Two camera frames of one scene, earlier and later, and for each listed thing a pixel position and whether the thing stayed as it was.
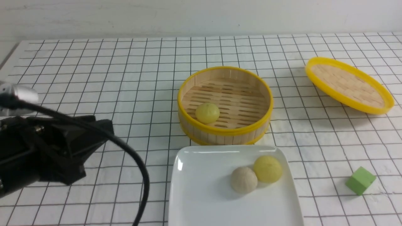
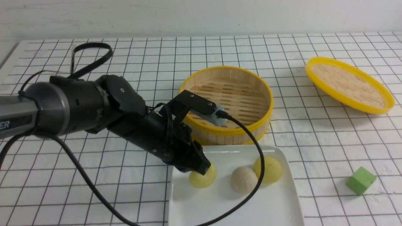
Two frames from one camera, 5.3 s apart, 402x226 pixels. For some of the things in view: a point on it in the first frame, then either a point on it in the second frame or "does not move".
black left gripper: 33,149 → 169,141
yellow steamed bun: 207,113 → 200,181
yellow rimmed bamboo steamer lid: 349,85 does not move
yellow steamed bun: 268,169 does not move
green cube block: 360,180 does not move
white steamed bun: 244,180 does not move
